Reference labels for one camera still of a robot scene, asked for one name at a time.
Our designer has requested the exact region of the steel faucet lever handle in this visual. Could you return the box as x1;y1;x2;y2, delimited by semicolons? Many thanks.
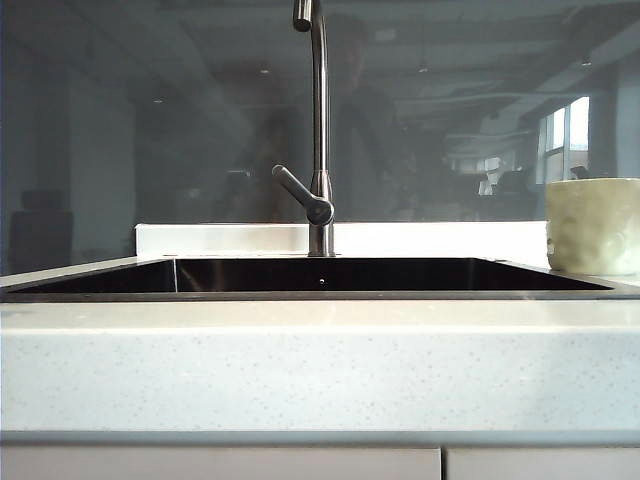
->
271;164;335;225

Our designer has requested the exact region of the pale green ceramic mug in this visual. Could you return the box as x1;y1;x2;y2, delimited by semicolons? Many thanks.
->
544;177;640;276

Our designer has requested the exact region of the black sink basin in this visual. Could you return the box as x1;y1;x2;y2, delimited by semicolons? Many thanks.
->
2;255;617;301

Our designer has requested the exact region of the steel gooseneck faucet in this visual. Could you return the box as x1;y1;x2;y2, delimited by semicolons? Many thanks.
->
292;0;337;257

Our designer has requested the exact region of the white counter upstand ledge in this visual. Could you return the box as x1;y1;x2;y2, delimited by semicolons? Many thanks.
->
133;221;549;256

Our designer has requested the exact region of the wide beige cabinet door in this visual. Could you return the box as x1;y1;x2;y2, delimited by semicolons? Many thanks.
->
0;446;443;480

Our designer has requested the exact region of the narrow beige cabinet door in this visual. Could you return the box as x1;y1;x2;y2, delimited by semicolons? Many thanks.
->
446;446;640;480

